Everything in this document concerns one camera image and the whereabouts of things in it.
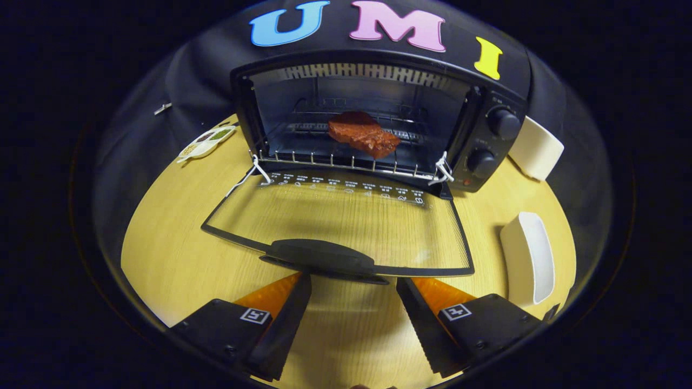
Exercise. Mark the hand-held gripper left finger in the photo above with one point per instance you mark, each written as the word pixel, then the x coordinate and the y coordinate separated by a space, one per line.
pixel 284 329

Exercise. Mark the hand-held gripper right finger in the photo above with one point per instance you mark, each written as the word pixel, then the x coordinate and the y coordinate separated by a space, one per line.
pixel 424 329

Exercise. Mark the black toaster oven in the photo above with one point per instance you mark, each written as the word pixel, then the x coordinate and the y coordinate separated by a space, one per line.
pixel 486 143

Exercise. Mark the brown grilled meat slice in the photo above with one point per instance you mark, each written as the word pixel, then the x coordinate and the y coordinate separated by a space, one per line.
pixel 362 135

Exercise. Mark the white bread toaster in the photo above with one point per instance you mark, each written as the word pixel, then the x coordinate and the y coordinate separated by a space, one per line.
pixel 535 148

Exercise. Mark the white ribbed rectangular tray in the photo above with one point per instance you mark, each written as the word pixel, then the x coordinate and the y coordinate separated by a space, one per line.
pixel 516 259

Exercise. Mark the dark flat object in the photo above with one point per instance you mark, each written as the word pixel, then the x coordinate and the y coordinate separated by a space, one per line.
pixel 552 312

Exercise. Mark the white divided condiment dish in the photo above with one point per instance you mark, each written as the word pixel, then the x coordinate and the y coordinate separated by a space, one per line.
pixel 208 143

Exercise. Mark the silver metal clip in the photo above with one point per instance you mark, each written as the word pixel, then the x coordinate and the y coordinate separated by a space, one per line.
pixel 162 109

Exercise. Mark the black backdrop cloth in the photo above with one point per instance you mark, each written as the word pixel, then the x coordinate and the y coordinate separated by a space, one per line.
pixel 178 81

